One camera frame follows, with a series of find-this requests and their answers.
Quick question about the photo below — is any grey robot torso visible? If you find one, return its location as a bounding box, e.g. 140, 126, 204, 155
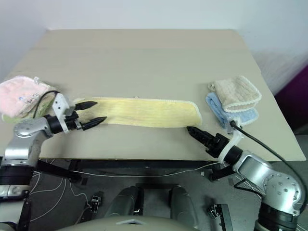
54, 215, 202, 231

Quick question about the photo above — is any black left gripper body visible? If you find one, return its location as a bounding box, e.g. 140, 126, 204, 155
64, 111, 84, 132

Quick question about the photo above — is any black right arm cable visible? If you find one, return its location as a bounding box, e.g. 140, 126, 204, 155
230, 120, 307, 210

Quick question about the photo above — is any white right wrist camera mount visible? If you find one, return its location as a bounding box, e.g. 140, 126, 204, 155
218, 119, 244, 165

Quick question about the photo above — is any folded light blue towel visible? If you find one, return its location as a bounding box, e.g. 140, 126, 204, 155
205, 92, 259, 128

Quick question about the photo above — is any folded beige towel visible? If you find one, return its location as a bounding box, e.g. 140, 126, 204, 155
207, 75, 262, 113

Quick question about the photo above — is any folded pink towel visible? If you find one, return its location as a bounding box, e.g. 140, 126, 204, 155
0, 75, 50, 116

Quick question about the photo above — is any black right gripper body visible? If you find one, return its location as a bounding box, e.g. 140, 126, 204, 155
204, 132, 230, 159

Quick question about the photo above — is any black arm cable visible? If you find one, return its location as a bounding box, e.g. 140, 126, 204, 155
32, 90, 60, 119
230, 120, 307, 210

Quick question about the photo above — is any thin white floor cable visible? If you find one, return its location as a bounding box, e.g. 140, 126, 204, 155
30, 160, 223, 223

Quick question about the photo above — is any black floor clamp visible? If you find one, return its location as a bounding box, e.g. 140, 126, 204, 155
207, 203, 233, 231
89, 191, 104, 214

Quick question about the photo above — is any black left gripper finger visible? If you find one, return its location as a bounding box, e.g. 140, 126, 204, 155
74, 101, 98, 112
81, 116, 108, 131

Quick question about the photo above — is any black table frame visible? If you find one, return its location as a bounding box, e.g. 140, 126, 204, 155
36, 157, 239, 186

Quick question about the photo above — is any long yellow towel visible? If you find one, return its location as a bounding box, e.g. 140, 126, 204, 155
72, 96, 203, 129

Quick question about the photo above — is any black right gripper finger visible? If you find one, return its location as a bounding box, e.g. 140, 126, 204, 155
189, 132, 212, 149
187, 126, 215, 141

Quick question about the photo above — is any dark rounded robot leg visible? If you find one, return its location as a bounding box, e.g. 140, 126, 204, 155
105, 185, 145, 218
168, 185, 201, 229

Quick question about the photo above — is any purple fabric object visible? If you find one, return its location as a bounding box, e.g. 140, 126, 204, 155
274, 69, 308, 135

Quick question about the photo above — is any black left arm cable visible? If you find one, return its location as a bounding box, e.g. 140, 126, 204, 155
32, 90, 60, 119

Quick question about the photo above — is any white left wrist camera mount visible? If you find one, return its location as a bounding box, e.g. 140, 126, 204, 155
51, 93, 76, 132

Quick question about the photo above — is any folded green towel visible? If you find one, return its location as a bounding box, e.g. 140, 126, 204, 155
1, 83, 60, 124

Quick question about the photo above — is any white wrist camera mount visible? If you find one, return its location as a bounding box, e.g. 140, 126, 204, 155
51, 93, 76, 132
218, 119, 244, 165

